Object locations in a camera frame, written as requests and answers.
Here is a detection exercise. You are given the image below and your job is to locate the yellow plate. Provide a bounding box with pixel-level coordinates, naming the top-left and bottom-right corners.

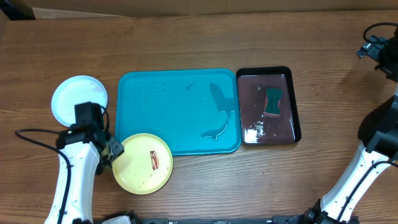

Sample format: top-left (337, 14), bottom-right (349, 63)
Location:
top-left (113, 133), bottom-right (174, 195)

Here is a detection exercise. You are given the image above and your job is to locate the light blue plate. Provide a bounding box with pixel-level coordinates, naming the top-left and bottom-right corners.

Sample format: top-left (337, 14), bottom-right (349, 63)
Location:
top-left (51, 75), bottom-right (108, 127)

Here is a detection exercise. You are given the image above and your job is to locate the green scrub sponge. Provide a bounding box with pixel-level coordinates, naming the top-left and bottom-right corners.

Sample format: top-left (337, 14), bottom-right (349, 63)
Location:
top-left (263, 88), bottom-right (283, 117)

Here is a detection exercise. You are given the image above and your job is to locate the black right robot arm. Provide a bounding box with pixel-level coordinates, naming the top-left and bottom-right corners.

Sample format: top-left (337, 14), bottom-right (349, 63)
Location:
top-left (285, 22), bottom-right (397, 224)

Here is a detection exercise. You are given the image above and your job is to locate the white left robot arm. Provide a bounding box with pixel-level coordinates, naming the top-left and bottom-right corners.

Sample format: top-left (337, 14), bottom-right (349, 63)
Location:
top-left (45, 102), bottom-right (124, 223)

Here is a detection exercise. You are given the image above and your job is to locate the teal plastic tray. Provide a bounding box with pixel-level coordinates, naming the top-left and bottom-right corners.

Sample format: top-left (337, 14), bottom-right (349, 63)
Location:
top-left (115, 68), bottom-right (242, 156)

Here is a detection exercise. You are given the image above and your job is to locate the black water tray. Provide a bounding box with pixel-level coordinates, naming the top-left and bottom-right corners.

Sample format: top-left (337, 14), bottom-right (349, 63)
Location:
top-left (236, 66), bottom-right (302, 145)

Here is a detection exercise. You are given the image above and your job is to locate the cardboard backboard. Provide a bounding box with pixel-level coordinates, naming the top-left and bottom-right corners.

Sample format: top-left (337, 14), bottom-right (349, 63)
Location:
top-left (1, 0), bottom-right (397, 19)

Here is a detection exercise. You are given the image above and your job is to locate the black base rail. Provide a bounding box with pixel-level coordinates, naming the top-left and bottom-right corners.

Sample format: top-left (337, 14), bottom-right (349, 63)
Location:
top-left (93, 211), bottom-right (361, 224)

